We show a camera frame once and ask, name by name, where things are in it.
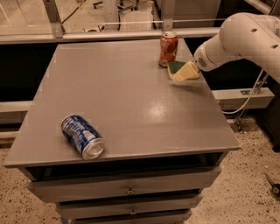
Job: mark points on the grey drawer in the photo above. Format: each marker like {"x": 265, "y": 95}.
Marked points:
{"x": 130, "y": 184}
{"x": 129, "y": 206}
{"x": 167, "y": 217}

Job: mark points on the black tool on floor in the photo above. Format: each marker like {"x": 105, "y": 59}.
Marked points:
{"x": 275, "y": 186}

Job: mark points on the metal railing frame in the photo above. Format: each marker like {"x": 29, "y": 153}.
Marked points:
{"x": 57, "y": 21}

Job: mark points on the bottom grey drawer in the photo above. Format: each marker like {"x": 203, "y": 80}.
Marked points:
{"x": 167, "y": 217}

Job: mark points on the blue pepsi can lying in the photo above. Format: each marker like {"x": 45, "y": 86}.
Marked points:
{"x": 83, "y": 137}

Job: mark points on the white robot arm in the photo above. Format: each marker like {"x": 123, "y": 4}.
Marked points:
{"x": 241, "y": 36}

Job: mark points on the red coke can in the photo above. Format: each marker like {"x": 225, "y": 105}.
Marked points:
{"x": 168, "y": 48}

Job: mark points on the green and yellow sponge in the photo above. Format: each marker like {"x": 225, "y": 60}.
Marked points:
{"x": 173, "y": 67}

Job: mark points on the grey drawer cabinet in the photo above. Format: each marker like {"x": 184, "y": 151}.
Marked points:
{"x": 148, "y": 123}

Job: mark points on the middle grey drawer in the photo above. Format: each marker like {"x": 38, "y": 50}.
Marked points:
{"x": 129, "y": 206}

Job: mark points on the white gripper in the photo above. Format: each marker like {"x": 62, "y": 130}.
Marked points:
{"x": 201, "y": 59}

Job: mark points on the top grey drawer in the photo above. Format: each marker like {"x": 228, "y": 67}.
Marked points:
{"x": 130, "y": 184}

